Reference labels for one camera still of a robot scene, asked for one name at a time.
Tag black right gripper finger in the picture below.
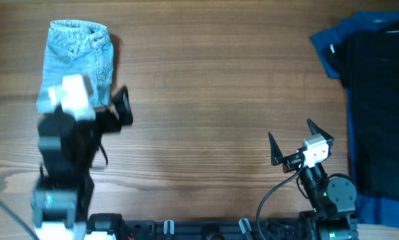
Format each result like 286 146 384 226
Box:
306 119 334 142
268 132 284 166

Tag light blue denim shorts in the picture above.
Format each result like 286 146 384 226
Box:
36 19 114 113

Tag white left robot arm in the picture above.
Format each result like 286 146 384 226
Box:
31 87 133 240

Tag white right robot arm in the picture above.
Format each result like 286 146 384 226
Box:
256 119 359 240

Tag black folded shirt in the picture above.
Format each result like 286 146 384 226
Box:
337 21 399 200

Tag blue folded shirt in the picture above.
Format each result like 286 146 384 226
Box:
311 11 399 228

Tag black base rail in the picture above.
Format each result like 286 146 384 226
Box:
125 218 359 240

